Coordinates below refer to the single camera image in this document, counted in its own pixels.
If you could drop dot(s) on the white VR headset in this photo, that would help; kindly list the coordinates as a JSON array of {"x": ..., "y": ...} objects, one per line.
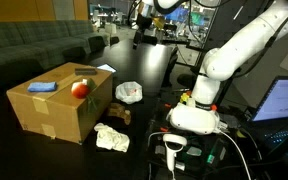
[{"x": 199, "y": 121}]

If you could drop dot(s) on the red apple toy with leaves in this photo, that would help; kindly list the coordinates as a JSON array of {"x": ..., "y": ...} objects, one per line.
[{"x": 83, "y": 89}]

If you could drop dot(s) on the dark grey eraser block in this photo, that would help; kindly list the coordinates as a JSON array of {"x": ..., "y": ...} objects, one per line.
[{"x": 85, "y": 71}]

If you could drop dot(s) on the green plaid sofa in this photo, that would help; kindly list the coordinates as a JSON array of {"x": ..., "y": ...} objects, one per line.
[{"x": 45, "y": 41}]

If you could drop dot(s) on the tablet with lit screen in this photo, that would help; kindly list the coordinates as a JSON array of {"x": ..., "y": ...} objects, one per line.
[{"x": 107, "y": 67}]

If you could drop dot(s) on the large cardboard box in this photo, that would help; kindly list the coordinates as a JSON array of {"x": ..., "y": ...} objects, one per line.
[{"x": 59, "y": 114}]

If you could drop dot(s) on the brown plush toy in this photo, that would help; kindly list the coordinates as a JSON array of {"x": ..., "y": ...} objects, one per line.
[{"x": 118, "y": 110}]

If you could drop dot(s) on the open laptop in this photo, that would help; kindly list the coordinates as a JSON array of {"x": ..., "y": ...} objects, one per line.
[{"x": 268, "y": 123}]

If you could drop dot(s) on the white crumpled cloth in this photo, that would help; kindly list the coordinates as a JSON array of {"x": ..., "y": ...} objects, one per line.
[{"x": 110, "y": 139}]

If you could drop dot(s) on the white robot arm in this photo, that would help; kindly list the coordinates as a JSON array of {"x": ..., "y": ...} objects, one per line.
[{"x": 219, "y": 64}]

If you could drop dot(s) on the white VR controller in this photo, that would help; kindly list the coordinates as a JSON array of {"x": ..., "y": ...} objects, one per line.
[{"x": 174, "y": 143}]

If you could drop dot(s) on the blue sponge cloth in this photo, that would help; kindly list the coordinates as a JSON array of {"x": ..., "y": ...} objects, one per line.
[{"x": 42, "y": 87}]

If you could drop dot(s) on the white plastic bag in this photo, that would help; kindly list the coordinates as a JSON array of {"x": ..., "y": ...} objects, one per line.
[{"x": 129, "y": 92}]

